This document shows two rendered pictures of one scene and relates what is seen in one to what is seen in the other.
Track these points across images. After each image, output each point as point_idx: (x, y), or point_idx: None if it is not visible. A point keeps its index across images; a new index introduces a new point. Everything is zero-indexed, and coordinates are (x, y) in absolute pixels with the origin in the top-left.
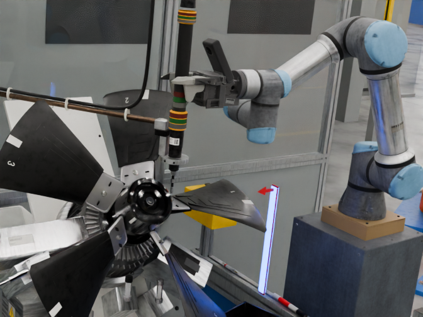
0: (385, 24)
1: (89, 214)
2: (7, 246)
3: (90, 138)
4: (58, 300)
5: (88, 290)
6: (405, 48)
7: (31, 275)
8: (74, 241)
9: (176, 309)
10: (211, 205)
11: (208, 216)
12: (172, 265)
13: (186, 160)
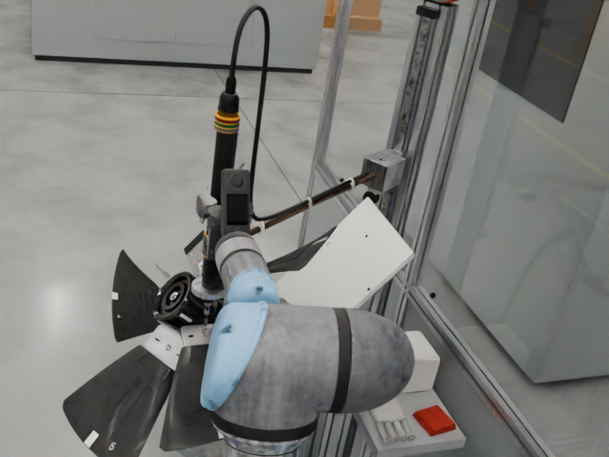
0: (230, 306)
1: None
2: (198, 263)
3: (362, 283)
4: (118, 292)
5: (136, 316)
6: (207, 384)
7: (119, 255)
8: None
9: None
10: (196, 373)
11: None
12: (130, 357)
13: (193, 290)
